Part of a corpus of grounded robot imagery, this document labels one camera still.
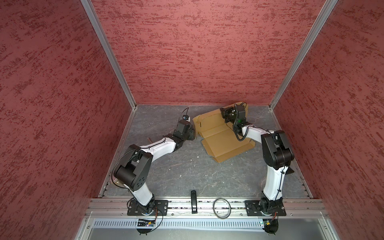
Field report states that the aluminium corner post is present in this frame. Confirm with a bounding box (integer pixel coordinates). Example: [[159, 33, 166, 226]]
[[81, 0, 137, 111], [269, 0, 338, 111]]

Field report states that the brown cardboard box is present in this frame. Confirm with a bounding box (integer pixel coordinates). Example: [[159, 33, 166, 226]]
[[193, 109, 256, 163]]

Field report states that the black calculator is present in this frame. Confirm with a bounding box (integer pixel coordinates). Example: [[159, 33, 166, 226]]
[[286, 167, 295, 175]]

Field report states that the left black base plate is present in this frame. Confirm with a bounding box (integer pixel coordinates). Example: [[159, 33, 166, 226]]
[[127, 200, 169, 217]]

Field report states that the aluminium frame rail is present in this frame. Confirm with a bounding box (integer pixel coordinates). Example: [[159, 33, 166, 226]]
[[86, 197, 329, 219]]

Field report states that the left aluminium corner post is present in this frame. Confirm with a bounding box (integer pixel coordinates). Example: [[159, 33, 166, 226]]
[[81, 0, 137, 111]]

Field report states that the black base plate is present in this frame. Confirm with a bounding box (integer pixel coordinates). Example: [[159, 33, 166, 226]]
[[127, 200, 169, 217], [244, 200, 287, 217]]

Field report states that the right aluminium corner post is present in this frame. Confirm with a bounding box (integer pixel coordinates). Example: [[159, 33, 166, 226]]
[[269, 0, 338, 111]]

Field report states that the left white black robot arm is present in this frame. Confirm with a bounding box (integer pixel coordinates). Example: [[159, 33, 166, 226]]
[[112, 115, 195, 215]]

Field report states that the white perforated cable duct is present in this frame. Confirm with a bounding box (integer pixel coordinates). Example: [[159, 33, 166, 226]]
[[92, 218, 265, 232]]

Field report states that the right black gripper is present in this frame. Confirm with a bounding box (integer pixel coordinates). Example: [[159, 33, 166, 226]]
[[220, 106, 238, 125]]

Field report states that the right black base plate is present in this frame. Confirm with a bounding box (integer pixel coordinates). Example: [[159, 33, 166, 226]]
[[244, 200, 287, 217]]

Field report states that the right circuit board connector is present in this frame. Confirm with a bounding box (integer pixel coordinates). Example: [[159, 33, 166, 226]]
[[263, 219, 279, 235]]

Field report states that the circuit board connector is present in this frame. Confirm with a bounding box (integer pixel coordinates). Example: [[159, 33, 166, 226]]
[[263, 219, 279, 235], [136, 219, 157, 235]]

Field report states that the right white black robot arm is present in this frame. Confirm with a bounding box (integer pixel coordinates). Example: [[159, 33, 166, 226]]
[[220, 103, 295, 216]]

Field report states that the black handle bar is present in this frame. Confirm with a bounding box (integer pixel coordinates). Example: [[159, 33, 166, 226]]
[[191, 190, 198, 214]]

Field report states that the left circuit board connector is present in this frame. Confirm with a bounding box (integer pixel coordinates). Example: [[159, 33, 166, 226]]
[[136, 219, 157, 235]]

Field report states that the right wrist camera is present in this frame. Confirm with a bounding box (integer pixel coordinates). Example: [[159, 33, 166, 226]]
[[234, 103, 246, 125]]

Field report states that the black cable ring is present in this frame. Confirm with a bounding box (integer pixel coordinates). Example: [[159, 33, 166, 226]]
[[212, 197, 232, 219]]

